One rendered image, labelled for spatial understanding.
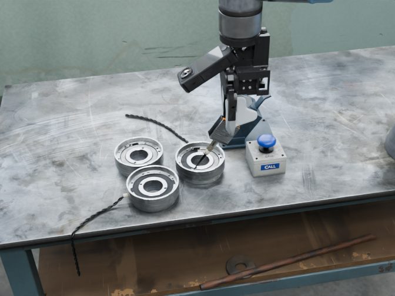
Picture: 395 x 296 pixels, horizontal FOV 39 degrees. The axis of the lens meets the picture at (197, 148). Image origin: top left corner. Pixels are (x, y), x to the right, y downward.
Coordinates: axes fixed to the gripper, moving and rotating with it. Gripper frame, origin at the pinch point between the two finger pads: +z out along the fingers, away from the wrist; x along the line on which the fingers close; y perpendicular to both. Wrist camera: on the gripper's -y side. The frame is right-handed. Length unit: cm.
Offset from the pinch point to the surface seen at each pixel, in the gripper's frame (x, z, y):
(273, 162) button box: -1.0, 9.8, 9.8
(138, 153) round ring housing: 8.6, 11.2, -18.1
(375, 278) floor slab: 31, 93, 59
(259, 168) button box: -1.1, 10.7, 6.8
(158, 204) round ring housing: -9.2, 10.6, -14.8
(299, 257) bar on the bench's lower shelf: -4.0, 36.7, 17.0
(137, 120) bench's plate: 24.2, 13.0, -17.8
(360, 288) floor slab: 27, 93, 53
